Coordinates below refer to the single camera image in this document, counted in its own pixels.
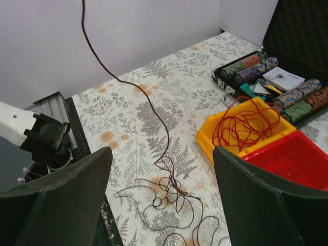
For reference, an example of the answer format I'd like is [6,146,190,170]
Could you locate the playing card deck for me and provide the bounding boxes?
[262,67,305,91]

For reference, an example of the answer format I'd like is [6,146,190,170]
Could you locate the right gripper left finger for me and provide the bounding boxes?
[1,147,113,245]

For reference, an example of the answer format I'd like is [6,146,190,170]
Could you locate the brown wire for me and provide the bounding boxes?
[81,0,175,180]

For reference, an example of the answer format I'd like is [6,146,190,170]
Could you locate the floral table mat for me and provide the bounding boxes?
[73,32,327,245]

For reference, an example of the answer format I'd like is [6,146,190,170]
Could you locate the black poker chip case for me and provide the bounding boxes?
[211,0,328,126]

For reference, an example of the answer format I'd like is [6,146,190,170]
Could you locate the red plastic bin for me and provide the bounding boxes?
[242,130,327,191]

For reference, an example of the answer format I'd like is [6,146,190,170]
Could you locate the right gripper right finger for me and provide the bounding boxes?
[213,147,327,245]

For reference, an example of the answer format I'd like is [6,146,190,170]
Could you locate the yellow plastic bin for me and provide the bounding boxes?
[195,96,297,163]

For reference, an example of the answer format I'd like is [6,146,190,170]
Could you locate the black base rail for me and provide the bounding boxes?
[65,98,123,245]

